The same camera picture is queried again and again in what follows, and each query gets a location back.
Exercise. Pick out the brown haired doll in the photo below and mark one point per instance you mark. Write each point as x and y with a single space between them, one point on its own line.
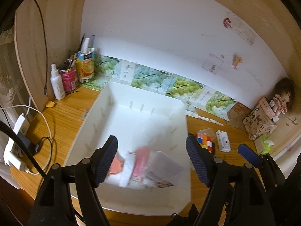
284 95

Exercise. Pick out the white plastic storage tray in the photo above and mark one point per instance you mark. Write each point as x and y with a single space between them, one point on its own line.
137 118

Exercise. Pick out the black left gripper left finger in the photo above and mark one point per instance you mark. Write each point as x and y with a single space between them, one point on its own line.
53 204

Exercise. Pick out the white spray bottle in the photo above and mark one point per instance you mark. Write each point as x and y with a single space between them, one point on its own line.
57 83

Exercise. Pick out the pink hair roller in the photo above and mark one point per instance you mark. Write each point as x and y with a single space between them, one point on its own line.
142 156

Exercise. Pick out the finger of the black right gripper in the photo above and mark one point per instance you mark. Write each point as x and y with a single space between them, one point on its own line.
271 174

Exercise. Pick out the beige letter print bag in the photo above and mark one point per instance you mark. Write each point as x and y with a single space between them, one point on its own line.
259 121

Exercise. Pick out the white toy camera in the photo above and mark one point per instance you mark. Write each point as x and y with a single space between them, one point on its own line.
223 141

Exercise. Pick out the white power strip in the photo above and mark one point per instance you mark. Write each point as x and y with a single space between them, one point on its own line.
12 152

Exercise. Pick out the green tissue pack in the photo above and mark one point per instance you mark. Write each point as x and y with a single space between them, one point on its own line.
263 145

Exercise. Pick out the grape print paper backdrop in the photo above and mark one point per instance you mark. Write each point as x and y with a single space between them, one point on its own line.
193 94

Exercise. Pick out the blue label floss box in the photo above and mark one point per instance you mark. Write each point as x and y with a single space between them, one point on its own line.
161 171

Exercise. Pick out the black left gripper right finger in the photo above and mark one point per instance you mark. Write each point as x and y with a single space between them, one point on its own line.
235 190

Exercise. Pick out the pink can pen holder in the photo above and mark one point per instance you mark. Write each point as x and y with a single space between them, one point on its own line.
69 78

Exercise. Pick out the brown cardboard sheet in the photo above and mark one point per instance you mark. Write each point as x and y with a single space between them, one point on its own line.
237 114

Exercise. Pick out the white power bank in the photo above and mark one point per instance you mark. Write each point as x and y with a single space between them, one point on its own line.
127 170

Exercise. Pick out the colourful puzzle cube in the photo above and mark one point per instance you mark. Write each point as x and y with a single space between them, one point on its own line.
205 142

